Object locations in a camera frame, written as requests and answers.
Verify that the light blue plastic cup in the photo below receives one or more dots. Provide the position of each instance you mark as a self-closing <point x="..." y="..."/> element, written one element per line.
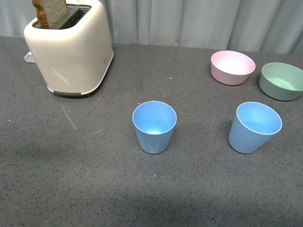
<point x="253" y="125"/>

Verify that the pink plastic bowl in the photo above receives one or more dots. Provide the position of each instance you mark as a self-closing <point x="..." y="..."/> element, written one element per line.
<point x="231" y="68"/>

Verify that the cream white toaster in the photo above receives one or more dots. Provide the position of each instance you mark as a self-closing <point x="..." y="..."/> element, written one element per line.
<point x="73" y="61"/>

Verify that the green plastic bowl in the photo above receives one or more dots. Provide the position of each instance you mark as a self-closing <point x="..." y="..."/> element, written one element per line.
<point x="281" y="81"/>

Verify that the toasted bread slice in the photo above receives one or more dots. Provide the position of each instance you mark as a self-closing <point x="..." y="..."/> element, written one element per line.
<point x="50" y="12"/>

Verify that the grey pleated curtain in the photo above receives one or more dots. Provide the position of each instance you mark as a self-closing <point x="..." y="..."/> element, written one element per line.
<point x="274" y="26"/>

